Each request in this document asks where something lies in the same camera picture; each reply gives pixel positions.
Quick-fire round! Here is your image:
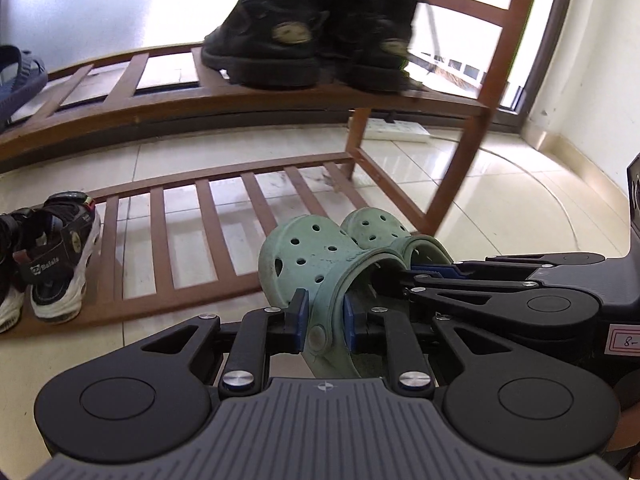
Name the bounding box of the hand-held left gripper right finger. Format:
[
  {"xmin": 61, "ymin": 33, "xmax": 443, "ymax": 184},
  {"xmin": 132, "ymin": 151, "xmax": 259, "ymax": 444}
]
[{"xmin": 344, "ymin": 292, "xmax": 511, "ymax": 395}]

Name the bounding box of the dark sliding door frame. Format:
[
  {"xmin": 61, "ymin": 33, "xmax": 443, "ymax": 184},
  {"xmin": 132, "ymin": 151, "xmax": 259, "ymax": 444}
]
[{"xmin": 390, "ymin": 0, "xmax": 583, "ymax": 133}]

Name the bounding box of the black strap sandal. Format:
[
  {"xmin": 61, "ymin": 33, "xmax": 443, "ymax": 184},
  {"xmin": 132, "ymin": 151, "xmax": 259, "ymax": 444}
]
[
  {"xmin": 0, "ymin": 210, "xmax": 28, "ymax": 335},
  {"xmin": 14, "ymin": 191, "xmax": 102, "ymax": 324}
]

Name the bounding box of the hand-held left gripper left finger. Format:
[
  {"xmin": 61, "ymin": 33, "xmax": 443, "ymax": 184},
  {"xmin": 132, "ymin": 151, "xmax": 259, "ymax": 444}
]
[{"xmin": 142, "ymin": 287, "xmax": 310, "ymax": 395}]

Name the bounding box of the wooden shoe rack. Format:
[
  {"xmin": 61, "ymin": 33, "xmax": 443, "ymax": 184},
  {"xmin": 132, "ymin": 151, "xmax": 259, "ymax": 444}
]
[{"xmin": 0, "ymin": 0, "xmax": 546, "ymax": 341}]

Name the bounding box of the black leather shoe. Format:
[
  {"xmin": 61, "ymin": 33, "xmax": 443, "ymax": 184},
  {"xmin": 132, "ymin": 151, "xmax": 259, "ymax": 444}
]
[
  {"xmin": 201, "ymin": 0, "xmax": 331, "ymax": 88},
  {"xmin": 320, "ymin": 0, "xmax": 426, "ymax": 95}
]

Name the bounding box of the white power strip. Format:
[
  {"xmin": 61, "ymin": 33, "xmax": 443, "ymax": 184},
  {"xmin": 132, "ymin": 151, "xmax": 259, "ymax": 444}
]
[{"xmin": 364, "ymin": 119, "xmax": 432, "ymax": 144}]

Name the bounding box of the green foam clog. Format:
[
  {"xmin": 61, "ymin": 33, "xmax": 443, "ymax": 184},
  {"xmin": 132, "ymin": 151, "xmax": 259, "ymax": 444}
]
[
  {"xmin": 257, "ymin": 214, "xmax": 401, "ymax": 380},
  {"xmin": 340, "ymin": 207, "xmax": 456, "ymax": 271}
]

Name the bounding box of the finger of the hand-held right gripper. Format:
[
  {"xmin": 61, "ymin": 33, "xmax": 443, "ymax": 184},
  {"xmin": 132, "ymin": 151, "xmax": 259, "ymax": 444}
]
[
  {"xmin": 400, "ymin": 254, "xmax": 538, "ymax": 282},
  {"xmin": 400, "ymin": 281, "xmax": 531, "ymax": 319}
]

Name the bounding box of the dark blue slide slipper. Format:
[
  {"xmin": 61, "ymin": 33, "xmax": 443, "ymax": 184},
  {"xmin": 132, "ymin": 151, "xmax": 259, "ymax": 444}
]
[{"xmin": 0, "ymin": 45, "xmax": 49, "ymax": 133}]

